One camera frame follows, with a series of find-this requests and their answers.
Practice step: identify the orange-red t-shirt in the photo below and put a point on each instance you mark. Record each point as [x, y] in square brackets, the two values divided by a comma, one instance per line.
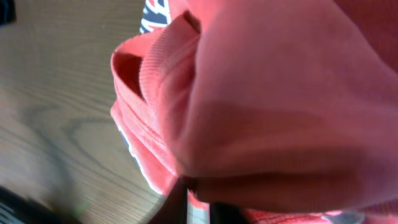
[284, 109]

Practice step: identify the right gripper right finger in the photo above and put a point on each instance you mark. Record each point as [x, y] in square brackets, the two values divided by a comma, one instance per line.
[221, 213]

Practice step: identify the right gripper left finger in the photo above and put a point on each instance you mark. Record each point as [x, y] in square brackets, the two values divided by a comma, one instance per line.
[173, 209]

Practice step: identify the folded dark printed t-shirt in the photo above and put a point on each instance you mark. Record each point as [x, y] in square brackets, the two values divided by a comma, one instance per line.
[7, 12]

